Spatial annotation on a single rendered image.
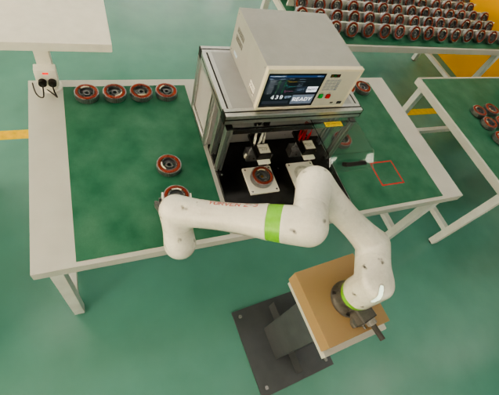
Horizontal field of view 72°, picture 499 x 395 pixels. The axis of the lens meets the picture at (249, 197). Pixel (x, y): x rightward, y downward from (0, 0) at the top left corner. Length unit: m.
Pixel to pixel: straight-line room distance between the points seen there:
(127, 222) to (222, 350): 0.99
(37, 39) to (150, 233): 0.81
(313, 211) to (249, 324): 1.29
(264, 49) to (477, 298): 2.46
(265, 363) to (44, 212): 1.39
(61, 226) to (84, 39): 0.71
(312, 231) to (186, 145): 0.95
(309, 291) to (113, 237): 0.81
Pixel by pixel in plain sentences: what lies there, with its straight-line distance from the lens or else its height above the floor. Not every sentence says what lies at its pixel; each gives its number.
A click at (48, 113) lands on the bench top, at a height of 0.75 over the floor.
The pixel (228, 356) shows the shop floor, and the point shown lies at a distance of 2.14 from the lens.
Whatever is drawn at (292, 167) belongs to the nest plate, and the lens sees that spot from 1.78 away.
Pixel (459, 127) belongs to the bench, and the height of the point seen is 0.75.
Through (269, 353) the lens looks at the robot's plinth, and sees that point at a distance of 2.19.
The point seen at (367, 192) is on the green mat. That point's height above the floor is 0.75.
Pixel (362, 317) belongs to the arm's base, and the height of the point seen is 0.89.
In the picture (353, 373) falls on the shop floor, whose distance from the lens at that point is 2.40.
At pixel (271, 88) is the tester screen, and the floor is 1.23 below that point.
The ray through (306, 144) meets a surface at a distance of 1.72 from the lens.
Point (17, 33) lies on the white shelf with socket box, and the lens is 1.56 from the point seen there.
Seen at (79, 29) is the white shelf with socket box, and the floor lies 1.21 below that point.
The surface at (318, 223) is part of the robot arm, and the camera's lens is 1.00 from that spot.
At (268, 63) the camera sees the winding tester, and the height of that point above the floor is 1.32.
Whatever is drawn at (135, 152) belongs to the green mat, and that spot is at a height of 0.75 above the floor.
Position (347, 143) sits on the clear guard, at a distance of 1.61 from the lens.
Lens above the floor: 2.08
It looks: 55 degrees down
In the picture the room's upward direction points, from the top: 25 degrees clockwise
